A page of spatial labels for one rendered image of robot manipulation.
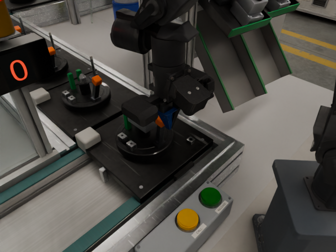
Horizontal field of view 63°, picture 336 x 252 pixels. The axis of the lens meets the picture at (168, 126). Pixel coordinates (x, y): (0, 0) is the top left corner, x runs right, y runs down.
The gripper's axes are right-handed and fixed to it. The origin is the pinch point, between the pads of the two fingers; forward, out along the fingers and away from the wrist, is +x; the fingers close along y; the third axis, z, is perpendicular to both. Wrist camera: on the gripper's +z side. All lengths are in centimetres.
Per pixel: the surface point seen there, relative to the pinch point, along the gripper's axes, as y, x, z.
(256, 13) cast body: 28.5, -13.1, -0.1
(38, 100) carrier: -11.3, 10.6, -41.3
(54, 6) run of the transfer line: 37, 13, -126
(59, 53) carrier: 9, 11, -67
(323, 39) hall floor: 345, 109, -66
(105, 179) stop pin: -13.0, 15.4, -7.7
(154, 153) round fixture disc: -2.7, 10.3, -2.0
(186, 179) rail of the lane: -1.3, 13.4, 6.5
